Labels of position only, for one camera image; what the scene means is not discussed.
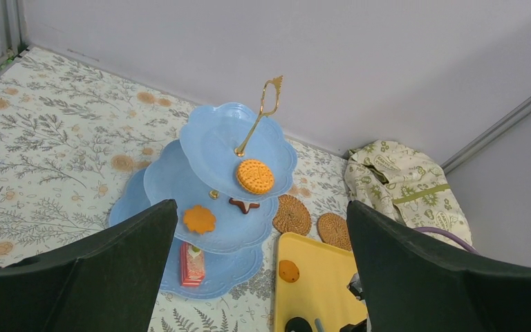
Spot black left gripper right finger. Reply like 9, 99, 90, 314
346, 201, 531, 331

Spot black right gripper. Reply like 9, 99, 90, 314
339, 273, 369, 332

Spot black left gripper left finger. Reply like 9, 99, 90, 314
0, 200, 178, 331

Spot yellow serving tray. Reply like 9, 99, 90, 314
272, 232, 368, 331

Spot light blue tongs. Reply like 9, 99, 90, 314
315, 318, 325, 332

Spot woven rattan coaster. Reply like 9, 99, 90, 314
317, 213, 352, 251
272, 194, 312, 236

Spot pink cake slice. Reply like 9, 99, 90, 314
180, 242, 205, 287

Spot orange flower cookie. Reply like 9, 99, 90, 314
183, 205, 216, 234

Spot star shaped cookie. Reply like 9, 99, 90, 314
228, 198, 261, 214

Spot orange waffle cookie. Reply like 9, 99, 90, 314
236, 159, 275, 195

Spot blue three-tier cake stand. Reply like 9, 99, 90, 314
108, 75, 299, 301

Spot black round cookie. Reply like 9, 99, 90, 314
284, 317, 313, 332

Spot orange round cookie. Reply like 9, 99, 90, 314
277, 259, 300, 283

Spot printed cloth bag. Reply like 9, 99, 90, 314
344, 140, 474, 251

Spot floral tablecloth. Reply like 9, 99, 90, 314
0, 47, 348, 331

